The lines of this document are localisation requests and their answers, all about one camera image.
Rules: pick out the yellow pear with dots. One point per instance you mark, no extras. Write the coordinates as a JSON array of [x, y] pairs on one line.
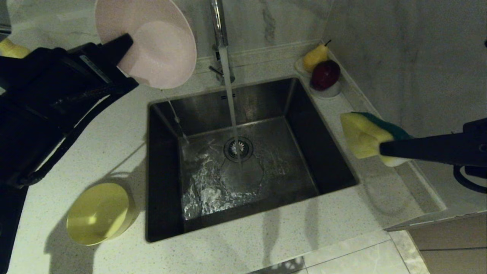
[[314, 59]]

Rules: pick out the black induction cooktop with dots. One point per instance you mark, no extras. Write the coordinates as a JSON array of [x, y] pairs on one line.
[[9, 228]]

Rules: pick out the dark red apple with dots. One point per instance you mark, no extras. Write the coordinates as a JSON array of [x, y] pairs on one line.
[[325, 74]]

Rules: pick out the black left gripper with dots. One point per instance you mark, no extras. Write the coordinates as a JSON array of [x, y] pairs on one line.
[[49, 80]]

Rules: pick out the metal sink drain strainer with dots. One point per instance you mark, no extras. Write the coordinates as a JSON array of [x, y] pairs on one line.
[[245, 150]]

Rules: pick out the stainless steel sink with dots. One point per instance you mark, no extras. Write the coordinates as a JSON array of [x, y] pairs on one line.
[[285, 182]]

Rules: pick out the small white dish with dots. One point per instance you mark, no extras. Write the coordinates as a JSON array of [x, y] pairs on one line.
[[327, 94]]

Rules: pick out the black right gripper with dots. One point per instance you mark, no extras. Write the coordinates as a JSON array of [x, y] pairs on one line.
[[475, 144]]

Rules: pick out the chrome faucet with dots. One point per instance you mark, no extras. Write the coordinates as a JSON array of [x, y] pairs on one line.
[[220, 23]]

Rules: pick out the pink plastic bowl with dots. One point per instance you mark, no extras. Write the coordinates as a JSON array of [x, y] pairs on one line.
[[159, 49]]

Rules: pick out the yellow and green sponge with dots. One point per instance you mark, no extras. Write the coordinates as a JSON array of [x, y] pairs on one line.
[[361, 133]]

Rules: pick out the light wooden cabinet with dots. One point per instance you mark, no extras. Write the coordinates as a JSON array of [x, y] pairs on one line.
[[456, 247]]

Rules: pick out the yellow plastic bowl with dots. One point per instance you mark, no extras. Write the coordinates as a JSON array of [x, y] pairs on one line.
[[97, 213]]

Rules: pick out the yellow detergent bottle red label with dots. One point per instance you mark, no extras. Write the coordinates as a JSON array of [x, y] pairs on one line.
[[11, 49]]

